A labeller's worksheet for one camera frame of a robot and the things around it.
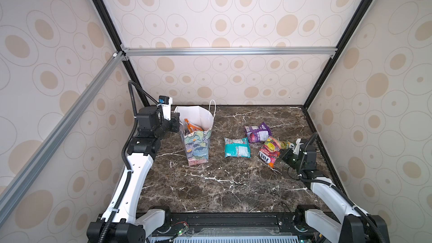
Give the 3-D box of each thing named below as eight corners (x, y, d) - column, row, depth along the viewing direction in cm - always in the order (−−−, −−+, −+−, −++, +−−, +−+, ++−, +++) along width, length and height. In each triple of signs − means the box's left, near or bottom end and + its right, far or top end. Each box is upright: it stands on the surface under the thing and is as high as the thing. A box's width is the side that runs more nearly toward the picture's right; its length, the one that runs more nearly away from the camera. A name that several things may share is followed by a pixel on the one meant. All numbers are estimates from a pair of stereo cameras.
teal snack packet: (224, 157, 97) (224, 154, 94) (224, 141, 104) (224, 137, 101) (250, 157, 97) (251, 154, 94) (248, 141, 104) (249, 137, 101)
